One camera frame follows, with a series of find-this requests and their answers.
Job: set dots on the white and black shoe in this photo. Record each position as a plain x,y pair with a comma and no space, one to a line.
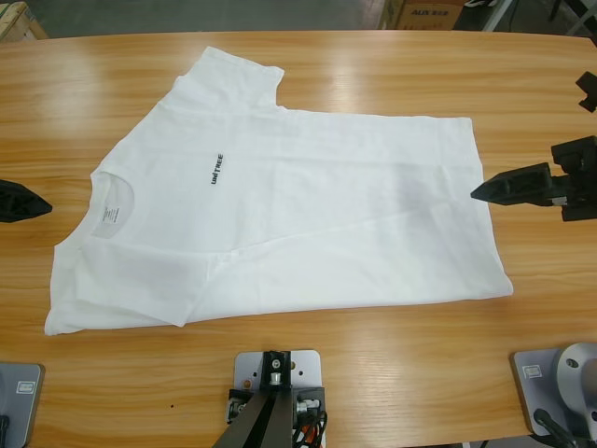
480,3

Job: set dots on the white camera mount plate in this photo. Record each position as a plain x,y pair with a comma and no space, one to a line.
308,368

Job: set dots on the cardboard box with blue print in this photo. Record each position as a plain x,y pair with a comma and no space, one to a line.
429,14

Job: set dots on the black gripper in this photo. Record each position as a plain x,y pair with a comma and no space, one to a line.
578,186

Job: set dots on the black bracket with silver bolt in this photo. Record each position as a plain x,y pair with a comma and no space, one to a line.
276,364

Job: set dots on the dark camera post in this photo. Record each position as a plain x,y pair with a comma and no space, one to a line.
261,420

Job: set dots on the white t-shirt with black logo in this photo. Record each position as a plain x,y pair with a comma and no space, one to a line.
280,210

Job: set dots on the white table leg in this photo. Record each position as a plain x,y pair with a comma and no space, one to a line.
496,16
578,18

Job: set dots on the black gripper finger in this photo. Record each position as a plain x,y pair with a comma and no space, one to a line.
18,203

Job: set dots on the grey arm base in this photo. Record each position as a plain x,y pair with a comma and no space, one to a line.
531,387
23,406

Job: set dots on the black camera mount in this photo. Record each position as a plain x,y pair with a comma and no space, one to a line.
587,91

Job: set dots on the wooden crate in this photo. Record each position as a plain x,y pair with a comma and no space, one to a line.
18,18

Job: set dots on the black clamp with bolt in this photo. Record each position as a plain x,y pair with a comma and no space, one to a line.
240,403
309,403

